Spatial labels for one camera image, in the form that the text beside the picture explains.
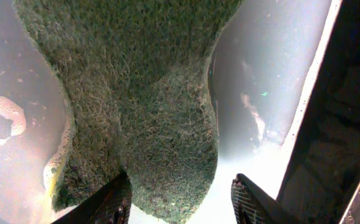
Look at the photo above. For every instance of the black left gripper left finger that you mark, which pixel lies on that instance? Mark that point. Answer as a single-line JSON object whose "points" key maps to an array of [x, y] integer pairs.
{"points": [[111, 204]]}

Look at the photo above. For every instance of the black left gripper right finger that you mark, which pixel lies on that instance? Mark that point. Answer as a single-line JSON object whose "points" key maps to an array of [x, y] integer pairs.
{"points": [[254, 206]]}

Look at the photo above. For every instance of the green scrubbing sponge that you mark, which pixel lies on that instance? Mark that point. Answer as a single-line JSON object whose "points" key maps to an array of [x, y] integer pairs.
{"points": [[136, 75]]}

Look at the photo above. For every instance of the black rectangular water tray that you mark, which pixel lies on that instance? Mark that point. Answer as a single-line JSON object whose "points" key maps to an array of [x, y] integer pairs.
{"points": [[284, 81]]}

